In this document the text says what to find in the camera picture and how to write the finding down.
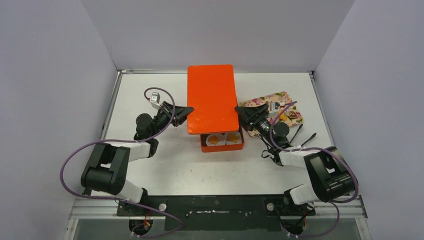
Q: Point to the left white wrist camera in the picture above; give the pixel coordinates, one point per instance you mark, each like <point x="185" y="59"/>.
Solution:
<point x="155" y="100"/>

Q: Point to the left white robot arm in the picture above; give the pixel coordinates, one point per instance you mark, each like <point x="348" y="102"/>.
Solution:
<point x="107" y="166"/>

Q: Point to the small orange cookie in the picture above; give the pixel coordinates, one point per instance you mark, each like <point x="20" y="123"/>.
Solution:
<point x="213" y="140"/>

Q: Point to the yellow fish cookie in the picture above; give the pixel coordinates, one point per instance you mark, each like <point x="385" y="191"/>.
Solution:
<point x="283" y="117"/>

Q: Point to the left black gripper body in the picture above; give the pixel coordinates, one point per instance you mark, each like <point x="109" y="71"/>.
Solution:
<point x="160" y="121"/>

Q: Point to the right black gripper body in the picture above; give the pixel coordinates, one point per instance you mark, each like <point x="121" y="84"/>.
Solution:
<point x="252" y="116"/>

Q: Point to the metal tongs with black tips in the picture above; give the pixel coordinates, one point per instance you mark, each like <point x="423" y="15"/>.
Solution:
<point x="302" y="135"/>

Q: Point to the floral tray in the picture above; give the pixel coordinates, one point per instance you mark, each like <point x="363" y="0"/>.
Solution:
<point x="283" y="97"/>

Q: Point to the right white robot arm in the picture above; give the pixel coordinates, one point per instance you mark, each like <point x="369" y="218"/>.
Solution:
<point x="329" y="175"/>

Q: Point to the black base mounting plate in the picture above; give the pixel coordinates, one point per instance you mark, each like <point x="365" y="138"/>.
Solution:
<point x="230" y="212"/>

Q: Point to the aluminium frame rail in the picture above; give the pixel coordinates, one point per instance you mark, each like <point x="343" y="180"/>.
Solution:
<point x="184" y="71"/>

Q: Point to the chocolate heart cookie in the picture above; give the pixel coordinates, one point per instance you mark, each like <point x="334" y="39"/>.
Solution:
<point x="292" y="115"/>

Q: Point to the white paper cup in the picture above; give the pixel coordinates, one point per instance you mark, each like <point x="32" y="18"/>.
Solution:
<point x="220" y="143"/>
<point x="236" y="133"/>

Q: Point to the orange tin lid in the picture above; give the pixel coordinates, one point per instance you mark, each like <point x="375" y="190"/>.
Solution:
<point x="211" y="91"/>

